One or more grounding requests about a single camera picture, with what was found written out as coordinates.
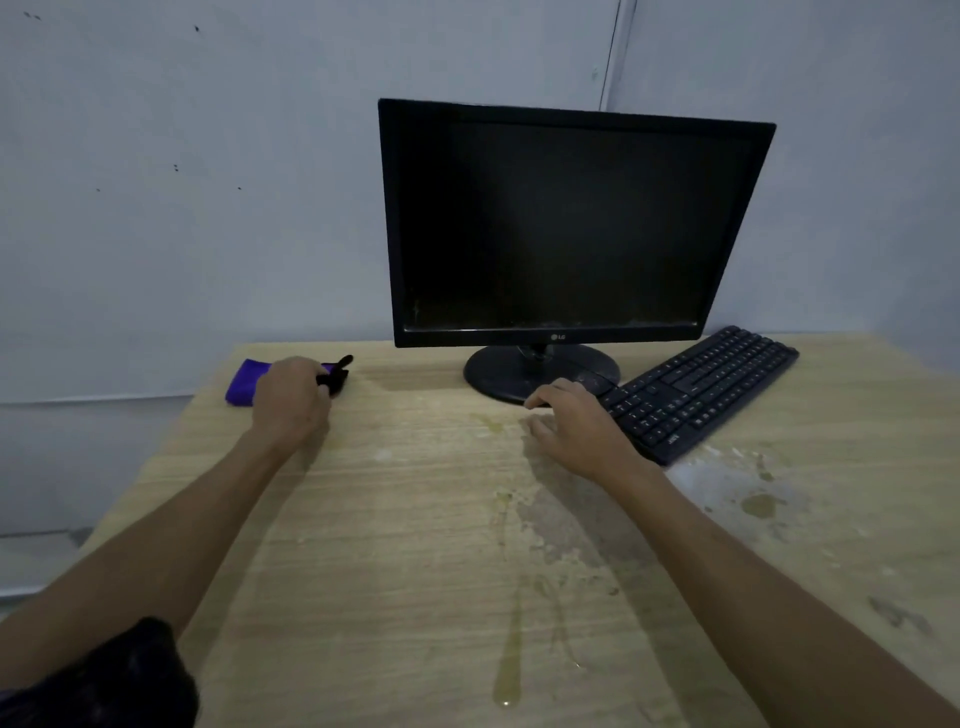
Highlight person's right hand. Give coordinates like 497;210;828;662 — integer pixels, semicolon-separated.
523;378;646;485

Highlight person's left hand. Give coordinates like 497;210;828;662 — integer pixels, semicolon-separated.
251;356;334;455

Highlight purple grey cleaning cloth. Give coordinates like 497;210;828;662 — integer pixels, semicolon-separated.
224;353;355;409

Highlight black keyboard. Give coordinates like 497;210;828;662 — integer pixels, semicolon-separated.
596;324;802;469

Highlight person's left forearm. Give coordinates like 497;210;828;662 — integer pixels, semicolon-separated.
0;431;292;693

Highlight person's right forearm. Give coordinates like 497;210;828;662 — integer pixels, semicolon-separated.
605;455;960;728

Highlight light wooden table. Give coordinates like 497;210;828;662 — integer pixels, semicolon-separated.
78;333;960;728

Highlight black computer monitor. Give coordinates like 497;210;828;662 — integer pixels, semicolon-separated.
377;98;778;407

